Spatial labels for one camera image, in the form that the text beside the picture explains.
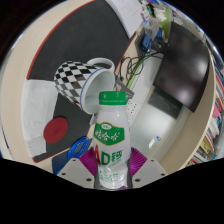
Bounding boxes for small blue device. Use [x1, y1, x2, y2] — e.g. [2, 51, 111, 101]
[141, 33, 154, 54]

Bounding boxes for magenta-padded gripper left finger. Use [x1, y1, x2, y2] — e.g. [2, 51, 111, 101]
[56, 148, 101, 190]

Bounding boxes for dark blue mouse pad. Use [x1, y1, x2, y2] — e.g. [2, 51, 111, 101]
[51, 146, 81, 174]

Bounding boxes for white drink bottle green cap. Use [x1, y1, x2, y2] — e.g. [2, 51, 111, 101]
[92, 90, 132, 191]

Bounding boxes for black desk mat red edge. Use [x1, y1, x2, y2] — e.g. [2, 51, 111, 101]
[25, 0, 139, 164]

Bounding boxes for flat round red coaster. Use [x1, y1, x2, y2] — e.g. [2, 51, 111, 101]
[43, 116, 69, 144]

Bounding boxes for tangled black cables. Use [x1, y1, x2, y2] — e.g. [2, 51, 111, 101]
[118, 53, 158, 90]

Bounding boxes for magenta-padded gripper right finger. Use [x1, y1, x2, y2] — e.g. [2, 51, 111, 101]
[126, 147, 168, 190]

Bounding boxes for white wall socket row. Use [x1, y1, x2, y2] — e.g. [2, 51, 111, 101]
[126, 99, 140, 126]

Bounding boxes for beige shelf full of books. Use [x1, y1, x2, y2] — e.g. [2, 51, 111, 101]
[163, 36, 224, 175]

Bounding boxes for white paper towel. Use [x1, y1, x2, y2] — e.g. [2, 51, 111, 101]
[21, 79, 60, 158]

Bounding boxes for black white checkered mug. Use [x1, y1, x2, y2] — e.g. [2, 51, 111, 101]
[53, 57, 116, 115]

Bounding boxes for coiled blue cable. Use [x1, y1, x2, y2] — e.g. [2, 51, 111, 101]
[67, 136, 92, 160]

